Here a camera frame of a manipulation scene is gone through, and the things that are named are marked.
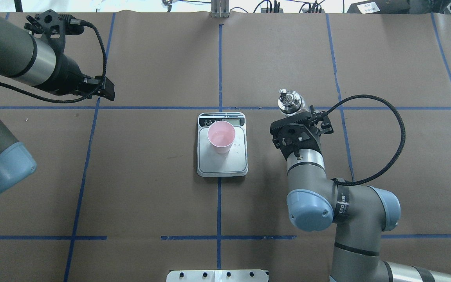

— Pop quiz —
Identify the aluminium frame post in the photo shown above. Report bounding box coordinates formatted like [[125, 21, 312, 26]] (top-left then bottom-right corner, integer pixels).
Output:
[[210, 0, 230, 18]]

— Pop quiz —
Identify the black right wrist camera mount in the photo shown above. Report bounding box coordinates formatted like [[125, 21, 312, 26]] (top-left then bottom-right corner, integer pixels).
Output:
[[269, 113, 322, 160]]

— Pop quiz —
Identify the silver digital kitchen scale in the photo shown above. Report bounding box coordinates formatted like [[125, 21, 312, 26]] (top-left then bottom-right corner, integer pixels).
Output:
[[196, 112, 248, 177]]

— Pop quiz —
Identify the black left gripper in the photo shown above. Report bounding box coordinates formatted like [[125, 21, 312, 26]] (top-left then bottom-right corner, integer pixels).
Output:
[[52, 55, 115, 101]]

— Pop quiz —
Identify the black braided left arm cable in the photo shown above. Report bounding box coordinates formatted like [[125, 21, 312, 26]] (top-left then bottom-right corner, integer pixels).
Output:
[[0, 17, 108, 105]]

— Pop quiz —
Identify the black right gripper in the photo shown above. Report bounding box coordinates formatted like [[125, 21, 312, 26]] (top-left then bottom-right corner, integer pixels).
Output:
[[308, 105, 334, 134]]

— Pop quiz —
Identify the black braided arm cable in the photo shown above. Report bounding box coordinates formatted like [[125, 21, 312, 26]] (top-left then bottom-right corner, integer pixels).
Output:
[[319, 94, 406, 186], [0, 17, 108, 105]]

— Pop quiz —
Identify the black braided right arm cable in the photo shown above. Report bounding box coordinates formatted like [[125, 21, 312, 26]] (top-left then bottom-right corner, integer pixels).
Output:
[[319, 94, 406, 186]]

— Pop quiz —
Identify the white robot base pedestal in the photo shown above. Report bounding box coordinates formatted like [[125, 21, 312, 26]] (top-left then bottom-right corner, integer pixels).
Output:
[[166, 269, 270, 282]]

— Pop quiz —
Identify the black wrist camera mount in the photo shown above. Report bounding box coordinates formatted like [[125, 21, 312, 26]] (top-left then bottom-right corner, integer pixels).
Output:
[[269, 113, 322, 160], [24, 9, 85, 45]]

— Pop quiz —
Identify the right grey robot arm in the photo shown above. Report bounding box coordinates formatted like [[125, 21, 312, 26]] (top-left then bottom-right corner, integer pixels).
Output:
[[271, 111, 451, 282]]

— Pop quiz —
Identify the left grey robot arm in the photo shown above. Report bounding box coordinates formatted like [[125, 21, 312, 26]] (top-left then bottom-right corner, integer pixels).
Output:
[[0, 9, 115, 194]]

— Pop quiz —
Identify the pink plastic cup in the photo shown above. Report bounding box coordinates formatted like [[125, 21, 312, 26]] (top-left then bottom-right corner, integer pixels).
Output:
[[207, 120, 236, 154]]

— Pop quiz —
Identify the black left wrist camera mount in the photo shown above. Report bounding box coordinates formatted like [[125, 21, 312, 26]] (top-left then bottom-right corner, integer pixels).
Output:
[[24, 9, 85, 45]]

